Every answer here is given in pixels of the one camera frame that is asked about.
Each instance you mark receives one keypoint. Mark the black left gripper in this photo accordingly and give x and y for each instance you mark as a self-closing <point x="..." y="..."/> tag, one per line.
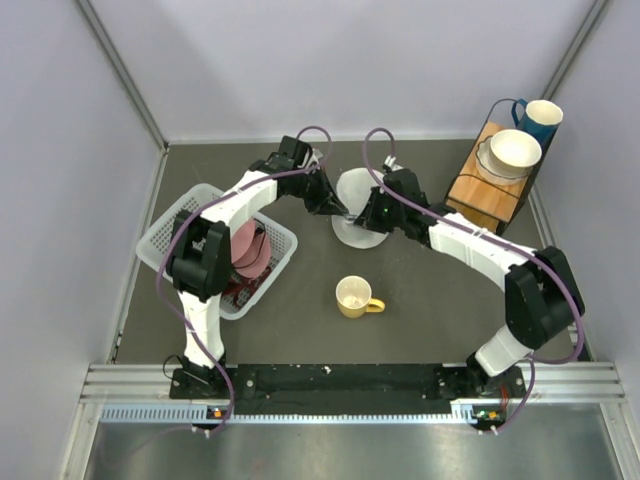
<point x="324" y="191"/>

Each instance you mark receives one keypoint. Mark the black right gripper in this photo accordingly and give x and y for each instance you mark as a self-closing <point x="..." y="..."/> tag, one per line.
<point x="368" y="216"/>

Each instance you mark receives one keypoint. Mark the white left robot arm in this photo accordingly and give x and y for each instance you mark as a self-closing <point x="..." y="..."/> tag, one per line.
<point x="199" y="256"/>

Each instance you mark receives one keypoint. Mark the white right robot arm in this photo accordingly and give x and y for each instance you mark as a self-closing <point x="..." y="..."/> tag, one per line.
<point x="540" y="292"/>

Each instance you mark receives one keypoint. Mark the pink bra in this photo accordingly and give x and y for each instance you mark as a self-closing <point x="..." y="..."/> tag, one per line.
<point x="251" y="250"/>

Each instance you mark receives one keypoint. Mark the dark red bra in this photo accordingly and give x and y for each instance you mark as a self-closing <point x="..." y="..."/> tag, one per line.
<point x="241" y="289"/>

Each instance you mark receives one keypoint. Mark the yellow mug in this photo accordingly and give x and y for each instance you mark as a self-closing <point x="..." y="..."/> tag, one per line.
<point x="354" y="298"/>

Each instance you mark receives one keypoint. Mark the white bowl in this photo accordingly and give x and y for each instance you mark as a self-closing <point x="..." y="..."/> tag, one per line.
<point x="507" y="157"/>

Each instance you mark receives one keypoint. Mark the blue and white mug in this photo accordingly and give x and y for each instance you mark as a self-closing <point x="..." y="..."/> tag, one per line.
<point x="538" y="118"/>

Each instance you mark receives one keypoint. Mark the white plastic basket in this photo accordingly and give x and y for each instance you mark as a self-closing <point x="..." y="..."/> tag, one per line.
<point x="153" y="245"/>

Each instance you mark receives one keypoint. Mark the wooden rack with black frame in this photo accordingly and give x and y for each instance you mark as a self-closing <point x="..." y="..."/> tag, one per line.
<point x="484" y="203"/>

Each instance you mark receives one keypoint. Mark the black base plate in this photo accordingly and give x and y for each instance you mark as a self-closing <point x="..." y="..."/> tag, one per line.
<point x="364" y="389"/>

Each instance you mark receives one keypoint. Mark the aluminium rail with cable duct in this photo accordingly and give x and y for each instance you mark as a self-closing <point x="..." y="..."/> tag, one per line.
<point x="152" y="393"/>

